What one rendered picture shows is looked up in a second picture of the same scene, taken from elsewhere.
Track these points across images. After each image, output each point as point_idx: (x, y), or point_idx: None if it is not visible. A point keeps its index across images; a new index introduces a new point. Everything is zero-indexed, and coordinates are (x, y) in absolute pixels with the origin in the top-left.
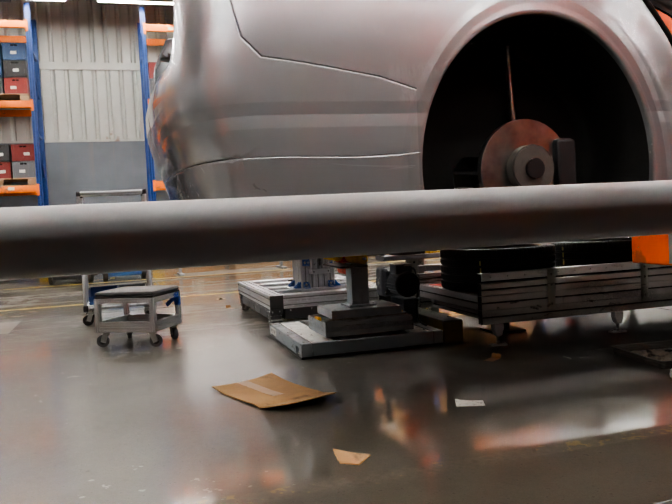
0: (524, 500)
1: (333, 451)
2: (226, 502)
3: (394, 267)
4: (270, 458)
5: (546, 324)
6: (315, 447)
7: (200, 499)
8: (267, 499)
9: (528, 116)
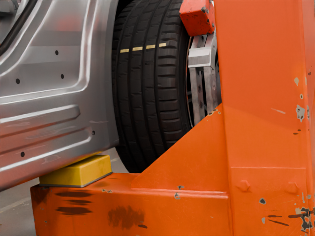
0: None
1: (2, 225)
2: (12, 205)
3: None
4: (25, 215)
5: None
6: (13, 224)
7: (23, 202)
8: (0, 209)
9: None
